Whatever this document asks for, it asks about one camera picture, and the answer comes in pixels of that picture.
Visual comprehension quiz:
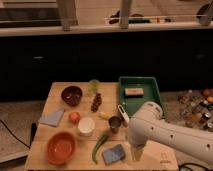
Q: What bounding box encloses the small metal cup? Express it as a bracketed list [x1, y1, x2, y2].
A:
[108, 116, 122, 133]

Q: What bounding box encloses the black cable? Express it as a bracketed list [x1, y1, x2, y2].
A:
[0, 119, 32, 150]

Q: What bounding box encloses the dark grape bunch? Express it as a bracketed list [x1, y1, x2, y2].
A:
[91, 93, 102, 112]

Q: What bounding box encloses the spice bottle rack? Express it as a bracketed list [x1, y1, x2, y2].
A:
[178, 89, 213, 132]

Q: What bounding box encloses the green plastic cup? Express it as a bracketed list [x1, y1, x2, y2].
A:
[88, 79, 100, 94]

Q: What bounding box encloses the green chili pepper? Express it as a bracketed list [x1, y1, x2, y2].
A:
[92, 134, 109, 164]

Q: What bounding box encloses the green tray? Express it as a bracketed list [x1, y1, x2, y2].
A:
[118, 76, 163, 117]

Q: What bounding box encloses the orange bowl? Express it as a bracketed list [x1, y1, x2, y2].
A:
[45, 132, 76, 165]

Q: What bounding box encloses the blue folded cloth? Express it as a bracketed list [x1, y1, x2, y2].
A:
[39, 108, 64, 127]

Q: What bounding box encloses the tan sponge block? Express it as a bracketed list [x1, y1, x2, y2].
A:
[124, 88, 144, 97]

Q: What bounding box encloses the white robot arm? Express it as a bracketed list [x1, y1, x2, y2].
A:
[127, 101, 213, 165]

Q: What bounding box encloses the yellow banana piece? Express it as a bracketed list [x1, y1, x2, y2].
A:
[99, 112, 110, 120]

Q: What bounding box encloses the white round container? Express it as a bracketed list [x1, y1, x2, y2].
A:
[78, 117, 95, 136]

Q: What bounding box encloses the blue sponge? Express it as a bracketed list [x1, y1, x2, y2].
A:
[102, 144, 126, 165]

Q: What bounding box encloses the red tomato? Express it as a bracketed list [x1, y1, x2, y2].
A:
[69, 112, 80, 124]

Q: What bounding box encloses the wooden cutting board table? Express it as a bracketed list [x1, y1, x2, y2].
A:
[24, 82, 178, 171]

